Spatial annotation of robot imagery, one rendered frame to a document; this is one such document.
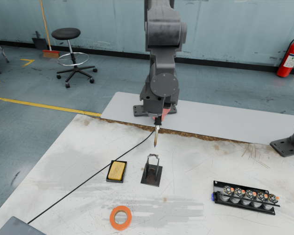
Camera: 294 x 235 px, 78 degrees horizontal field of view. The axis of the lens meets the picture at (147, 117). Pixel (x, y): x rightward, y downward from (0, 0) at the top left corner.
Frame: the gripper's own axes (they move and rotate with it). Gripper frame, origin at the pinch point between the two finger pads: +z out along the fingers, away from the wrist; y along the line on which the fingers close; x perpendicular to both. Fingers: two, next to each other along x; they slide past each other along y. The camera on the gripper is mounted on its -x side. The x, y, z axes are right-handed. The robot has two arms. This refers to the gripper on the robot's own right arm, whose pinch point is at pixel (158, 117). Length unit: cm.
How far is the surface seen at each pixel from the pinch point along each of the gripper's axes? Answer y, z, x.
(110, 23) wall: -118, 43, 249
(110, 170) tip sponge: -13.2, 15.6, -11.9
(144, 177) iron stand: -2.0, 16.7, -11.2
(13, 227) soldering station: -26.0, 7.2, -34.2
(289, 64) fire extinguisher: 144, 74, 226
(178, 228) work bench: 9.9, 16.9, -23.6
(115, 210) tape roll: -7.4, 15.8, -23.3
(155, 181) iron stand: 1.6, 16.7, -11.9
